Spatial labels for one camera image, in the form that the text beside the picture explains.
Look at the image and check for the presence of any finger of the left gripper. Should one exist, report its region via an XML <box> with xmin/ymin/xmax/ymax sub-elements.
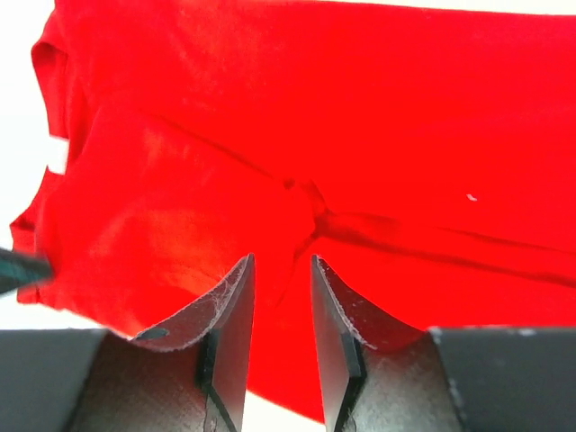
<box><xmin>0</xmin><ymin>248</ymin><xmax>53</xmax><ymax>294</ymax></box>

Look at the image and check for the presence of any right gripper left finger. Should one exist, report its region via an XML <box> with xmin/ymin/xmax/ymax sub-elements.
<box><xmin>130</xmin><ymin>253</ymin><xmax>257</xmax><ymax>432</ymax></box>

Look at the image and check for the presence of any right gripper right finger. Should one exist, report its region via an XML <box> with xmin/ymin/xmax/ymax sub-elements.
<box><xmin>310</xmin><ymin>254</ymin><xmax>428</xmax><ymax>432</ymax></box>

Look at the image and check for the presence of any bright red t shirt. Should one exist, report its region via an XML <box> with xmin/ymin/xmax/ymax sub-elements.
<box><xmin>11</xmin><ymin>1</ymin><xmax>575</xmax><ymax>419</ymax></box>

